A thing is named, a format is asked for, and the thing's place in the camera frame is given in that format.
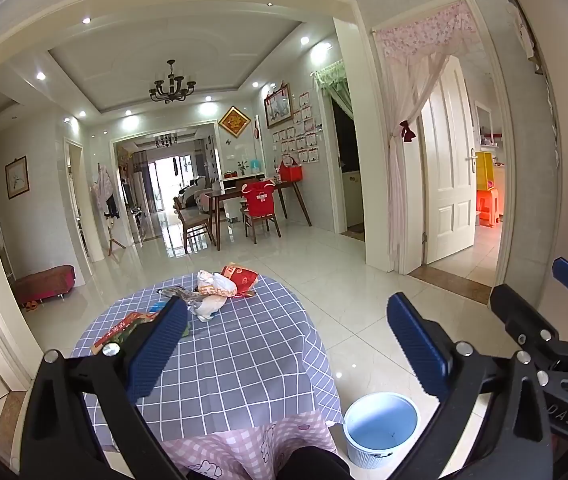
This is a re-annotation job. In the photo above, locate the coat rack with clothes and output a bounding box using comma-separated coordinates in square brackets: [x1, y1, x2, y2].
[90, 162, 126, 257]

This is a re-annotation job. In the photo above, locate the orange plastic stool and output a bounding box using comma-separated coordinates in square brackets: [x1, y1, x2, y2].
[476, 188, 501, 227]

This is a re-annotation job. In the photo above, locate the pink checked cloth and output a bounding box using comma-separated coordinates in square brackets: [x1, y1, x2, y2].
[160, 409, 347, 480]

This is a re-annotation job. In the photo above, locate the grey sofa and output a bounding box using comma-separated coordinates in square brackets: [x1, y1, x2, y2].
[178, 175, 211, 207]

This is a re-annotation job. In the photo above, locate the white panel door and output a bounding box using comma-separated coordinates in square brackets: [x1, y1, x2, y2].
[420, 56, 480, 266]

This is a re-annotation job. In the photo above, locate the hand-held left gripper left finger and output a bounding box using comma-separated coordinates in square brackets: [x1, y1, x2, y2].
[24, 296, 189, 480]

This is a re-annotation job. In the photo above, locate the black gold-print snack wrapper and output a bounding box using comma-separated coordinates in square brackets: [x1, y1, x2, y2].
[160, 285, 201, 312]

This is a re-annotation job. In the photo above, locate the dark cloth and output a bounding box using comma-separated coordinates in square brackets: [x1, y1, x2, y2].
[271, 444, 353, 480]

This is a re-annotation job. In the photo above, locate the red gift bag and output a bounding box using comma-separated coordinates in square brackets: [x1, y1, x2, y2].
[277, 155, 305, 184]

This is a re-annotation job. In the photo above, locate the red diamond wall decoration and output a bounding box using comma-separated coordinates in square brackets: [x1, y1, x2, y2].
[217, 105, 252, 139]

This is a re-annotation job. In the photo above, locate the green curtain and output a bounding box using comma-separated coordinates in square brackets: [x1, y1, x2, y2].
[312, 59, 353, 122]

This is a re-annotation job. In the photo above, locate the white round bin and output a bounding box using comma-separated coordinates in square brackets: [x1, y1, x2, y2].
[342, 391, 421, 470]

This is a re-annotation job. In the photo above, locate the yellow object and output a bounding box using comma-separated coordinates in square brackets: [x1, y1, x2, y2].
[476, 152, 496, 192]

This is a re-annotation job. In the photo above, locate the wooden dining table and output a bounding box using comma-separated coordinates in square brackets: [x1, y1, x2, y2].
[206, 177, 313, 252]

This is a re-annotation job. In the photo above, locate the wall of paper certificates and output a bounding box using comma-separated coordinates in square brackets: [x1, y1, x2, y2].
[272, 91, 320, 166]

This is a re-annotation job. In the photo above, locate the red bench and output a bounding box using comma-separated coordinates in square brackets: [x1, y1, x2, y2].
[11, 264, 76, 306]

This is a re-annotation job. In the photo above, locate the wooden chair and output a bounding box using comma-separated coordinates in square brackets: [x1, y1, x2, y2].
[173, 194, 216, 255]
[240, 180, 283, 246]

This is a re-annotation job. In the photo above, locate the white appliance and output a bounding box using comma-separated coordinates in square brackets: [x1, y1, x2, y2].
[343, 169, 365, 229]

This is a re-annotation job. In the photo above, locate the white plastic bag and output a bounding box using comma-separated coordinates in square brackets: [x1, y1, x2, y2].
[195, 270, 238, 322]

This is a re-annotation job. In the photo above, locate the pink floral door curtain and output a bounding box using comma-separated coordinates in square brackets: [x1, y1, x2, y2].
[373, 0, 479, 272]

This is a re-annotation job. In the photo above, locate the red white patterned wrapper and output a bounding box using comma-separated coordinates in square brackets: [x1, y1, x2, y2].
[94, 310, 161, 351]

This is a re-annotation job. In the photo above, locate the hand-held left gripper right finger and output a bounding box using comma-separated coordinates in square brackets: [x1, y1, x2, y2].
[386, 292, 555, 480]

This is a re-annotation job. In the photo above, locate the grey checked tablecloth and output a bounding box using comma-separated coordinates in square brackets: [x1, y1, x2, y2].
[76, 272, 345, 453]

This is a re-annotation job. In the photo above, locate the red paper bag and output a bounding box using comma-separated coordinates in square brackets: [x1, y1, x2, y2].
[220, 265, 260, 299]

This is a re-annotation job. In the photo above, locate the small framed wall picture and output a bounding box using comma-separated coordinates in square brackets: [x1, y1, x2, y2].
[5, 155, 29, 200]

